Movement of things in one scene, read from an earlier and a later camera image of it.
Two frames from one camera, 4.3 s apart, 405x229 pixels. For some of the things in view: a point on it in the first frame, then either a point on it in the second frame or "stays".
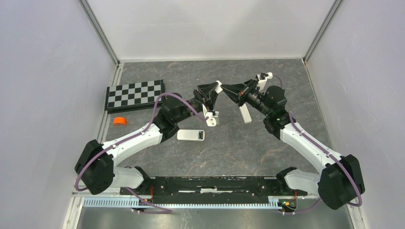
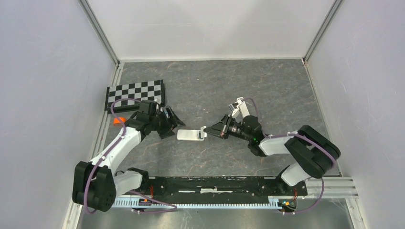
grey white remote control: x=190 y=135 stays
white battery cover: x=218 y=88 to x=203 y=134
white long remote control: x=245 y=113 stays
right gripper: x=239 y=92 to x=219 y=129
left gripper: x=208 y=89 to x=170 y=123
